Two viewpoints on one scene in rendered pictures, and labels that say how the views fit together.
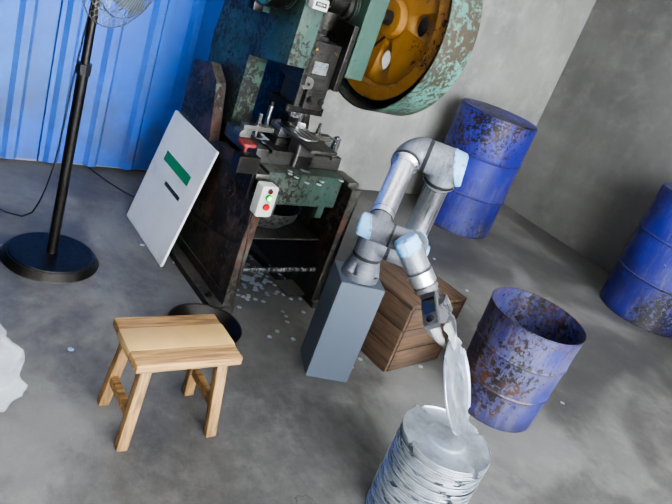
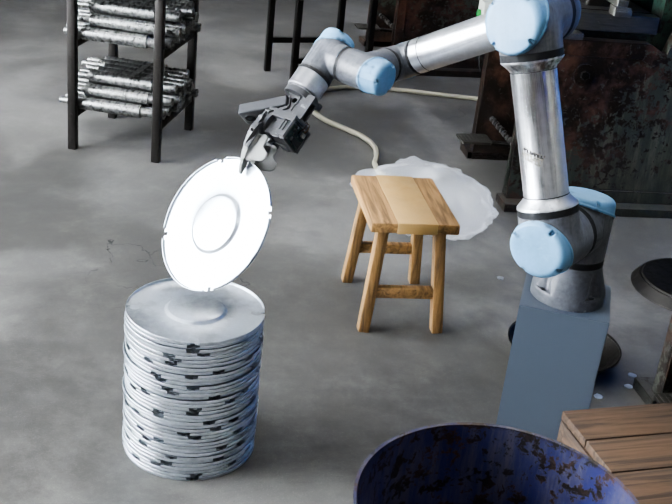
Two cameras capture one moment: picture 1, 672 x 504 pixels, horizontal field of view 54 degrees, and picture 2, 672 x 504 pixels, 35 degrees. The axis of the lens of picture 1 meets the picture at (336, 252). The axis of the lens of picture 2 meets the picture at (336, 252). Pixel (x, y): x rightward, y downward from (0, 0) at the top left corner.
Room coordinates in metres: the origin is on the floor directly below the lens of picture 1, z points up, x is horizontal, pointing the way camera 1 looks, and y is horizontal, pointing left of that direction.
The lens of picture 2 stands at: (2.92, -2.07, 1.41)
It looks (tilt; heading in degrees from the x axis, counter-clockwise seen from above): 25 degrees down; 120
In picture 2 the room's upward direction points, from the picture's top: 6 degrees clockwise
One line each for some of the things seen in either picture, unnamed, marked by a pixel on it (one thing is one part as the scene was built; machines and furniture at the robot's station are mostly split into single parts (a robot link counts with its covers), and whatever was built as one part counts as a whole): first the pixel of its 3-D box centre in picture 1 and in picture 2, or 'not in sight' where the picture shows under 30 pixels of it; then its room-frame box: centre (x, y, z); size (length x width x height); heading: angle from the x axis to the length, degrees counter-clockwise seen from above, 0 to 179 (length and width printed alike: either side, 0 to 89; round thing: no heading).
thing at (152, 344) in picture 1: (167, 379); (396, 253); (1.70, 0.36, 0.16); 0.34 x 0.24 x 0.34; 131
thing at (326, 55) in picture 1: (313, 71); not in sight; (2.83, 0.36, 1.04); 0.17 x 0.15 x 0.30; 43
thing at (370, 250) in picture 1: (375, 238); (581, 222); (2.34, -0.12, 0.62); 0.13 x 0.12 x 0.14; 86
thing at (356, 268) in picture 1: (363, 264); (571, 273); (2.34, -0.12, 0.50); 0.15 x 0.15 x 0.10
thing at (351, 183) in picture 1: (301, 182); not in sight; (3.15, 0.29, 0.45); 0.92 x 0.12 x 0.90; 43
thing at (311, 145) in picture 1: (305, 153); not in sight; (2.73, 0.27, 0.72); 0.25 x 0.14 x 0.14; 43
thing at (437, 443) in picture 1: (446, 438); (195, 309); (1.69, -0.52, 0.33); 0.29 x 0.29 x 0.01
